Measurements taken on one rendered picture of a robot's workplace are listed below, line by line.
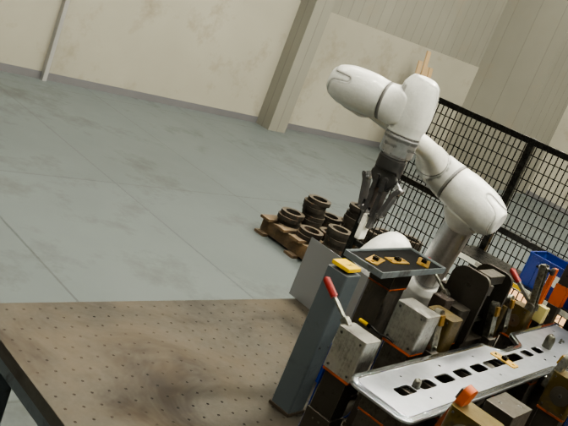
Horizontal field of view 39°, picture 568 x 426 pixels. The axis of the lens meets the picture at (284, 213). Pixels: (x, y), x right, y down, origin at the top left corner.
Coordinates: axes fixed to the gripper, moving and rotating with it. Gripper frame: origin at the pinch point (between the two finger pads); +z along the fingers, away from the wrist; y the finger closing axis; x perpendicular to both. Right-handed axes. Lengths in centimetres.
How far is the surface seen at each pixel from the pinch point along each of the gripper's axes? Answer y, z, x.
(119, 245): -229, 127, 138
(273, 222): -238, 115, 287
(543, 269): 18, 7, 94
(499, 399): 48, 24, 13
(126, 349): -37, 57, -30
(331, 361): 14.4, 30.5, -13.4
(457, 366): 30.7, 27.2, 23.5
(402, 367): 25.8, 27.2, 1.4
